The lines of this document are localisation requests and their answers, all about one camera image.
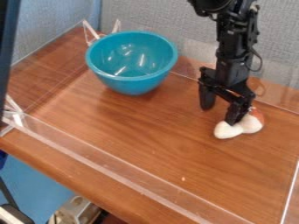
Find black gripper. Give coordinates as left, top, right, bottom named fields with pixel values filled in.
left=199, top=55, right=257, bottom=125

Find white brown toy mushroom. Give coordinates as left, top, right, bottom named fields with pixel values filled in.
left=214, top=107, right=266, bottom=139

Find blue plastic bowl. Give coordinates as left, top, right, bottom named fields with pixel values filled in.
left=86, top=31, right=179, bottom=95

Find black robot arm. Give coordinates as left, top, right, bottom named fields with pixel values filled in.
left=187, top=0, right=259, bottom=125

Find clear acrylic back barrier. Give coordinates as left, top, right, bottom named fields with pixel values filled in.
left=172, top=38, right=299, bottom=115

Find clear acrylic barrier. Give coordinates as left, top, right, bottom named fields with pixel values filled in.
left=15, top=114, right=254, bottom=224
left=172, top=38, right=299, bottom=115

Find clear acrylic front barrier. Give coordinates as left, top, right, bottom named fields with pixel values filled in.
left=15, top=114, right=254, bottom=224

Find black stand leg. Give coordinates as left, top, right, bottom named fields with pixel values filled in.
left=0, top=177, right=35, bottom=224

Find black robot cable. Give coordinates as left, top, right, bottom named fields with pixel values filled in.
left=245, top=46, right=265, bottom=73

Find clear acrylic corner bracket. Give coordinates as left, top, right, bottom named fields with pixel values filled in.
left=82, top=19, right=122, bottom=46

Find clear acrylic left bracket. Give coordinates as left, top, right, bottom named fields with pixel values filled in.
left=0, top=95, right=24, bottom=137

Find dark blue metal post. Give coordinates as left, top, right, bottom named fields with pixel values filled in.
left=0, top=0, right=22, bottom=119

